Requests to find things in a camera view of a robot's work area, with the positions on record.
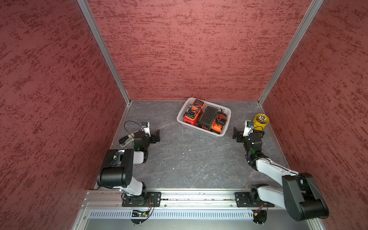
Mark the aluminium front rail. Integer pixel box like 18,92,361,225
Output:
81,188,284,210

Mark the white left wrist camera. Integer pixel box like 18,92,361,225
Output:
141,122,151,137

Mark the orange multimeter with probes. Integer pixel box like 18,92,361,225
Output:
211,120,223,134

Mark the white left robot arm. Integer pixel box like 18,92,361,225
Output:
97,130,161,201

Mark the orange grey multimeter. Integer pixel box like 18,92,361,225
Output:
188,99,205,114

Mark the white plastic basket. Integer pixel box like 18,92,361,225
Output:
176,97,232,138

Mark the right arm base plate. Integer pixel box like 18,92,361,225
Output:
234,192,275,208

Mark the green black multimeter face down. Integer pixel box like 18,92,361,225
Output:
197,106,218,131

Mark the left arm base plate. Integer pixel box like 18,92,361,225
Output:
122,191,162,208

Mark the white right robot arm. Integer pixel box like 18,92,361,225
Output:
232,128,329,223

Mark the bright red multimeter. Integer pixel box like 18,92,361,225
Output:
183,110,199,126

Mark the right aluminium corner post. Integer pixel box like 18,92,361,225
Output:
258,0,324,106

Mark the aluminium corner post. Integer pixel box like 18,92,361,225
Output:
258,0,324,106
77,0,131,106

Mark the left aluminium corner post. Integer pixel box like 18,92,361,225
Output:
77,0,131,106

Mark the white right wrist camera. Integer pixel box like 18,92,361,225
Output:
243,121,254,137

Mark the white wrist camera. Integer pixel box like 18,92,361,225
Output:
141,122,151,137
243,121,254,137

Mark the yellow pen cup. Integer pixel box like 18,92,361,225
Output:
253,114,270,131

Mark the white black stapler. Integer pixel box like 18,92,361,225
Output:
119,130,139,147

